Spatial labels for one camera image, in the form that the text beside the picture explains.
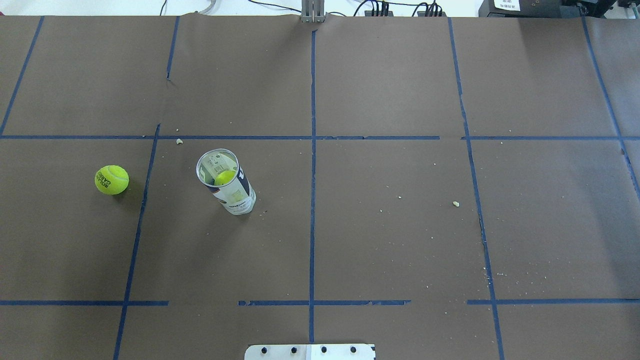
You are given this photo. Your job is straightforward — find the yellow-green tennis ball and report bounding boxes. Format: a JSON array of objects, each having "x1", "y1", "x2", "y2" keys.
[{"x1": 94, "y1": 165, "x2": 130, "y2": 196}]

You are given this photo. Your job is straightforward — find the tennis ball inside can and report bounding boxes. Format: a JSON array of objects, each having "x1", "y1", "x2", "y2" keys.
[{"x1": 214, "y1": 170, "x2": 236, "y2": 187}]

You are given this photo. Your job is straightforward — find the black equipment box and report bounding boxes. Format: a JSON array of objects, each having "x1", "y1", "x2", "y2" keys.
[{"x1": 478, "y1": 0, "x2": 582, "y2": 19}]

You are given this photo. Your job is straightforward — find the grey aluminium frame post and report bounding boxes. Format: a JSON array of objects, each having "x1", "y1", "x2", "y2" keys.
[{"x1": 300, "y1": 0, "x2": 327, "y2": 23}]

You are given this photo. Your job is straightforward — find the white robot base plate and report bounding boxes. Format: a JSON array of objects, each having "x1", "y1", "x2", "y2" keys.
[{"x1": 244, "y1": 343, "x2": 377, "y2": 360}]

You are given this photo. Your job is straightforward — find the clear plastic ball can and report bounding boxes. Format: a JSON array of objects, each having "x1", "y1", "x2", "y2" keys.
[{"x1": 195, "y1": 148, "x2": 256, "y2": 215}]

